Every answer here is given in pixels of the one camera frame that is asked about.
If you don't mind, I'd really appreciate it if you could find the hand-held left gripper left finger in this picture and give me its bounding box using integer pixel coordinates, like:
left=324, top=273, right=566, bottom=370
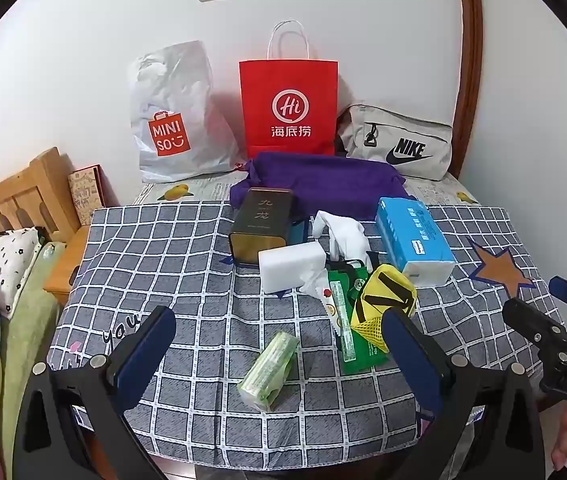
left=13, top=305, right=179, bottom=480

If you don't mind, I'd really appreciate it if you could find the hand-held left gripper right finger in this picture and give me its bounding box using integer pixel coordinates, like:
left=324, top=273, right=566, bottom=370
left=381, top=307, right=549, bottom=480

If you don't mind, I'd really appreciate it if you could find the green packet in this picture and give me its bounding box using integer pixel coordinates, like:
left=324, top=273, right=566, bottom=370
left=327, top=266, right=389, bottom=375

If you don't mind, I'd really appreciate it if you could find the yellow mesh pouch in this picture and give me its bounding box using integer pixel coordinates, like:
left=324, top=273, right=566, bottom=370
left=351, top=263, right=418, bottom=351

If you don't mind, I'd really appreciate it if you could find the black strap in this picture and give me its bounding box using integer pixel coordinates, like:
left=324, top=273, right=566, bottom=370
left=326, top=255, right=371, bottom=273

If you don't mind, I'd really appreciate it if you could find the fruit-print snack packet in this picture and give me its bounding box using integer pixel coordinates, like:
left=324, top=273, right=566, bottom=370
left=299, top=267, right=340, bottom=328

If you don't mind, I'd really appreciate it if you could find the translucent green bag roll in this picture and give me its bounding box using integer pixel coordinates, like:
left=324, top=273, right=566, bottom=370
left=237, top=331, right=300, bottom=407

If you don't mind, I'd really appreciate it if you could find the white sponge block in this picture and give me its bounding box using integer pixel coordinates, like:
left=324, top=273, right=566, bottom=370
left=258, top=242, right=327, bottom=295

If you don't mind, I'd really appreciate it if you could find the purple cloth storage box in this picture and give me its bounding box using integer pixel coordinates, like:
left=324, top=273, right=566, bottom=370
left=229, top=152, right=409, bottom=221

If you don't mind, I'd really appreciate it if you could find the grey checkered tablecloth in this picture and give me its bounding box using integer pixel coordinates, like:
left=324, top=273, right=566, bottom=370
left=46, top=202, right=564, bottom=466

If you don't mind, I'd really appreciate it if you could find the wooden nightstand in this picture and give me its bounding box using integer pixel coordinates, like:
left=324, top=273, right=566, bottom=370
left=43, top=225, right=91, bottom=306

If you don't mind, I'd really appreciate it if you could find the green blanket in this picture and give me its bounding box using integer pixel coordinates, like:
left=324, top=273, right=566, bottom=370
left=0, top=240, right=66, bottom=480

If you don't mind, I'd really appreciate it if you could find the blue tissue pack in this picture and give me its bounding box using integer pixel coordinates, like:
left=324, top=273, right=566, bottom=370
left=376, top=196, right=457, bottom=288

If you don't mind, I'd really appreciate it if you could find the floral white pillow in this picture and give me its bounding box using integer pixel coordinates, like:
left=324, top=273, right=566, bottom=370
left=0, top=227, right=46, bottom=318

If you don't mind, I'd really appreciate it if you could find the patterned box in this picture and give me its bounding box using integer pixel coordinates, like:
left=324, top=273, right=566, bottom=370
left=67, top=164, right=109, bottom=226

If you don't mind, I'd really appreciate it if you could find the fruit-print newspaper cloth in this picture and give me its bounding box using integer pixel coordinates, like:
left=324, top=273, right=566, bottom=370
left=130, top=170, right=481, bottom=208

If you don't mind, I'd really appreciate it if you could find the dark green tea tin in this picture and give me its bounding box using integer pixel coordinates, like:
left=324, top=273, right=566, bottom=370
left=228, top=187, right=295, bottom=266

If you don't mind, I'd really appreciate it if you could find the wooden headboard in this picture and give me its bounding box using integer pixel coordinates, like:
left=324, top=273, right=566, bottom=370
left=0, top=147, right=81, bottom=241

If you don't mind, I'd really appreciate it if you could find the grey sling bag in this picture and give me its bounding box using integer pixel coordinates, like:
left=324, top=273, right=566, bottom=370
left=336, top=105, right=454, bottom=181

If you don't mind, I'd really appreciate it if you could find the white plastic shopping bag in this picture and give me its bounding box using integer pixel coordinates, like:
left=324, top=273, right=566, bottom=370
left=129, top=40, right=241, bottom=184

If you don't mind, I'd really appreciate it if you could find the red paper bag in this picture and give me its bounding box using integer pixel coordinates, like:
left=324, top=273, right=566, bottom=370
left=239, top=21, right=339, bottom=159

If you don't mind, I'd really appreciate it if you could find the brown wooden door frame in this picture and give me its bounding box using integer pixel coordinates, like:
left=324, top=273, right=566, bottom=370
left=451, top=0, right=484, bottom=181

